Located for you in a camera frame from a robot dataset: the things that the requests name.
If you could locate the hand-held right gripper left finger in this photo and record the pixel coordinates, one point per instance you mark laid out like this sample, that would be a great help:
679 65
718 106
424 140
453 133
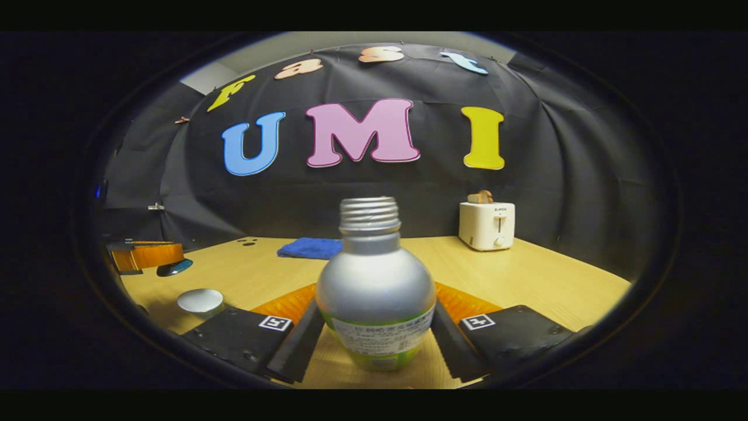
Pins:
295 351

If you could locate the black backdrop cloth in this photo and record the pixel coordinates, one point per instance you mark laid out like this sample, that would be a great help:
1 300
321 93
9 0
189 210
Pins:
409 187

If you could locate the silver water bottle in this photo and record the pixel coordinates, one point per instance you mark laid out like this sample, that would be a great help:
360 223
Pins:
374 280

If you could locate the white toaster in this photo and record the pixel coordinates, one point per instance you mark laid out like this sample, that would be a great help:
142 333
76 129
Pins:
485 228

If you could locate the blue towel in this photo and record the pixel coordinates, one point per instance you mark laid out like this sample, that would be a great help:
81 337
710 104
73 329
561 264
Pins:
310 248

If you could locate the blue teacup lid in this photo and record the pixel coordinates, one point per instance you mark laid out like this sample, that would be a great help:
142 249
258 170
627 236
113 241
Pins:
175 269

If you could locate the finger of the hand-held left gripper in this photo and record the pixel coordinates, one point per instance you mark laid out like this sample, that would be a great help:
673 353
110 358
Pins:
149 255

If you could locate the toasted bread slice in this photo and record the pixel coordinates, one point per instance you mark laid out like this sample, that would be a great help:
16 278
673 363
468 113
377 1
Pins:
480 197

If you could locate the white clip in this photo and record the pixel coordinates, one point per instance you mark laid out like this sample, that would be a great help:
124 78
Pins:
155 206

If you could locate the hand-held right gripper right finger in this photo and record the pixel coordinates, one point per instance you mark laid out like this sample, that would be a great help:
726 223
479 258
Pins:
453 351

